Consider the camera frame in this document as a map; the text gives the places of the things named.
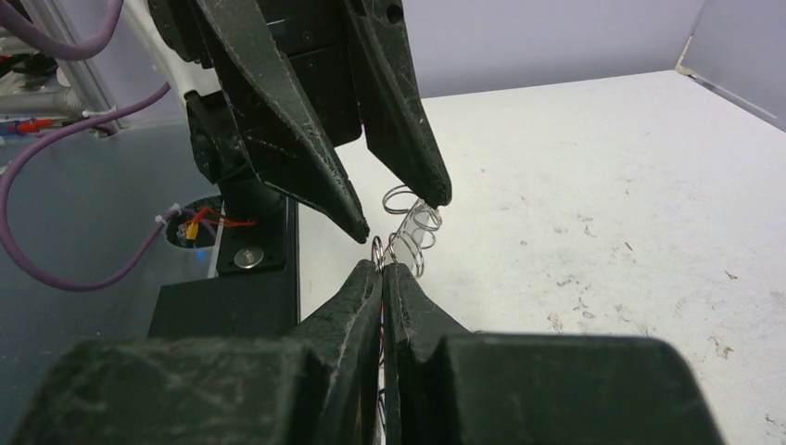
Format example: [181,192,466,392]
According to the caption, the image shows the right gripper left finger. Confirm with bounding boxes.
[10,260,382,444]

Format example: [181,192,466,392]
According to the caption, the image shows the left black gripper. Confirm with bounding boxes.
[192,1,452,244]

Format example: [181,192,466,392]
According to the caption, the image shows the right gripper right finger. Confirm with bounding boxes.
[382,264,723,444]

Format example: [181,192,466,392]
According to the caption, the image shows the metal key holder ring plate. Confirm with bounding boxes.
[371,184,442,444]

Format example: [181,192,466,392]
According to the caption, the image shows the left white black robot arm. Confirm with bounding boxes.
[125,1,452,242]

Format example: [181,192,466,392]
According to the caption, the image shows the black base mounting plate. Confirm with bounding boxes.
[147,198,300,339]

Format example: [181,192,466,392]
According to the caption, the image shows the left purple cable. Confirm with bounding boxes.
[0,0,222,293]

